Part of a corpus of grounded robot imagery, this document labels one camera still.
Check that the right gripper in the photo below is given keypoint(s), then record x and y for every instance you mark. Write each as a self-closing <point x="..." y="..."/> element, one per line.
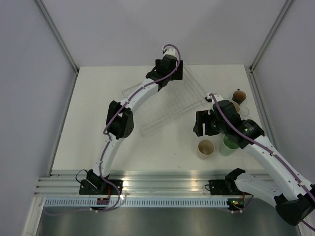
<point x="204" y="116"/>

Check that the peach cup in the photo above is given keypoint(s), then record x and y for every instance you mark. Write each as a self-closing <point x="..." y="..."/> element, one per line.
<point x="205" y="149"/>

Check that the green cup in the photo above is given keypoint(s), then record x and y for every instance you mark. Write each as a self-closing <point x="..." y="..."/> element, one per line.
<point x="227" y="147"/>

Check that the white wire dish rack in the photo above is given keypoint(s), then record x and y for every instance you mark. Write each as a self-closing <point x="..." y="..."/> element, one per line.
<point x="172" y="101"/>

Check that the beige plastic cup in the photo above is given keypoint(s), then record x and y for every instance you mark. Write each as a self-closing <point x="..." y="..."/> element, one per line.
<point x="237" y="107"/>

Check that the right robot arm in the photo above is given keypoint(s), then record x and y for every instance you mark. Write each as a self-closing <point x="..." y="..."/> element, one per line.
<point x="293" y="196"/>

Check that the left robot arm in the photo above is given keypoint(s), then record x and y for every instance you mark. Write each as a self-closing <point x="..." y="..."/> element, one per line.
<point x="120" y="122"/>

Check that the dark brown cup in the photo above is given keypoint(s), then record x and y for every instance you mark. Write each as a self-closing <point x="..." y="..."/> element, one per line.
<point x="239" y="96"/>

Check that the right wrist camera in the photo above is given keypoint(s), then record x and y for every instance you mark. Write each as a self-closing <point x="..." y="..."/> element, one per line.
<point x="211" y="96"/>

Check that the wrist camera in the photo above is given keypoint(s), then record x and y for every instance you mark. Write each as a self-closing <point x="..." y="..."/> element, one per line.
<point x="211" y="96"/>
<point x="169" y="52"/>

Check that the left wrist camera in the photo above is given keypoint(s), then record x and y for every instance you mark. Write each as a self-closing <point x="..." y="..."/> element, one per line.
<point x="169" y="52"/>

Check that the white slotted cable duct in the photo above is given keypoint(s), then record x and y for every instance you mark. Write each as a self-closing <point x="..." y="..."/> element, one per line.
<point x="136" y="202"/>

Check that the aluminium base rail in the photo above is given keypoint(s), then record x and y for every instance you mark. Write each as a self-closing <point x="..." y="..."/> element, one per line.
<point x="135" y="183"/>

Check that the right frame post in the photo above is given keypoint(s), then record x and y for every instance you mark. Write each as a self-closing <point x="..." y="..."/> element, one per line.
<point x="271" y="33"/>

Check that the frame post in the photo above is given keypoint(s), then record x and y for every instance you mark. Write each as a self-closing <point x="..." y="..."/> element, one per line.
<point x="271" y="33"/>
<point x="56" y="34"/>

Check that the left frame post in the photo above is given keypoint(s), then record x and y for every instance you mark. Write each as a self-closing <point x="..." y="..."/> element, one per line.
<point x="56" y="34"/>

